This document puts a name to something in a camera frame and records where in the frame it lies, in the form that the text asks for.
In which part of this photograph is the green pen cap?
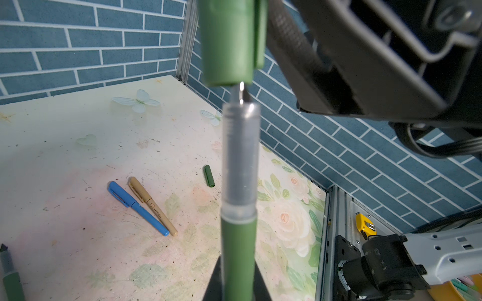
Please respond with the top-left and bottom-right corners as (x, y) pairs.
(203, 164), (215, 188)
(198, 0), (269, 87)

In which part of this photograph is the aluminium rail frame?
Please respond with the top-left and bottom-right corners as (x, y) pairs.
(315, 186), (400, 300)

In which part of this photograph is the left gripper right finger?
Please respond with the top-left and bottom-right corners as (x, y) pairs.
(254, 262), (272, 301)

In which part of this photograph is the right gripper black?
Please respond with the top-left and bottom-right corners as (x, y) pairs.
(267, 1), (481, 124)

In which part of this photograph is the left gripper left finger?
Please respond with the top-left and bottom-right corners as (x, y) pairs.
(202, 256), (223, 301)

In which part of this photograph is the yellow tape measure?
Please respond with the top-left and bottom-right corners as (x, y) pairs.
(355, 213), (377, 240)

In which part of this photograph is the blue pen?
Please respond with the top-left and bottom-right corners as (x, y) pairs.
(107, 181), (170, 237)

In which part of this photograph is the dark green pen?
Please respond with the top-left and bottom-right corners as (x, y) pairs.
(1, 244), (26, 301)

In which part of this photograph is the brown pen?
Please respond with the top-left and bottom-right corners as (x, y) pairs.
(128, 176), (178, 237)

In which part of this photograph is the light green pen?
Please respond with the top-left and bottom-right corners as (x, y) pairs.
(220, 82), (261, 300)

